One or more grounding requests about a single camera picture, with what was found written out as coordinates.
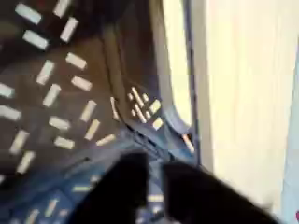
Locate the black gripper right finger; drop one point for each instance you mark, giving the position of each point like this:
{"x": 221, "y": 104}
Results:
{"x": 202, "y": 202}

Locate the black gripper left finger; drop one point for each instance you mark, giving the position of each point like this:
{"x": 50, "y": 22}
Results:
{"x": 118, "y": 193}

